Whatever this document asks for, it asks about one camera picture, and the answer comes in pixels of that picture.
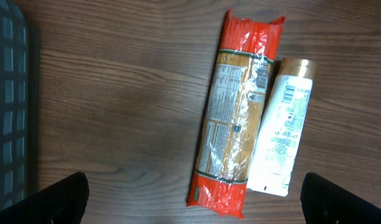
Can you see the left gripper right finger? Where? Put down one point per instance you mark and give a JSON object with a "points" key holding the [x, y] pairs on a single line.
{"points": [[322, 201]]}

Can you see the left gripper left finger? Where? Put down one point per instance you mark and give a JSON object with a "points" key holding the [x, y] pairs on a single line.
{"points": [[63, 202]]}

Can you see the white tube gold cap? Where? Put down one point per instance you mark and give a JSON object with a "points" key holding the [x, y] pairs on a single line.
{"points": [[281, 127]]}

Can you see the orange spaghetti packet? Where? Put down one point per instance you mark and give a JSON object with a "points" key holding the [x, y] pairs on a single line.
{"points": [[234, 109]]}

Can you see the grey plastic shopping basket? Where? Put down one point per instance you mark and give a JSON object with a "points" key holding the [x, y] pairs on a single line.
{"points": [[19, 88]]}

